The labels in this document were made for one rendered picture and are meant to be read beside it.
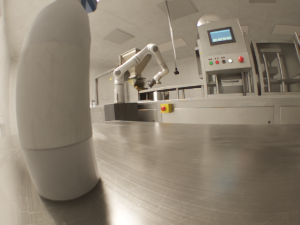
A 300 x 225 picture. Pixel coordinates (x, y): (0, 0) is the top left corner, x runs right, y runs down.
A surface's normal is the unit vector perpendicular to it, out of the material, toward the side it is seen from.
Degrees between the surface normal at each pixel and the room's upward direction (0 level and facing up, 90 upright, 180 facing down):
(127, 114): 90
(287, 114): 90
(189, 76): 90
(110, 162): 0
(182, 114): 90
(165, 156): 0
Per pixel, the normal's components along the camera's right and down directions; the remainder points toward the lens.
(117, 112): 0.66, 0.00
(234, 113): -0.61, 0.08
